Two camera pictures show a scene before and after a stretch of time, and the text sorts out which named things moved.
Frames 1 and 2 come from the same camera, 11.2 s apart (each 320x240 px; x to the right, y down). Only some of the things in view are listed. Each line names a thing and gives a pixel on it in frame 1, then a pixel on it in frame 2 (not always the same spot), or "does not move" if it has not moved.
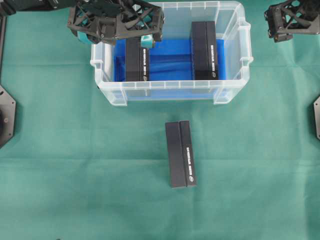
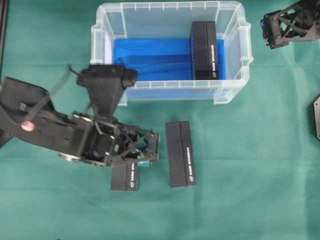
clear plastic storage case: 205,53 does not move
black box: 181,162 does not move
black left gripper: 105,22 → 115,144
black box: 137,61 → 125,179
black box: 204,51 does not move
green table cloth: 77,169 does not move
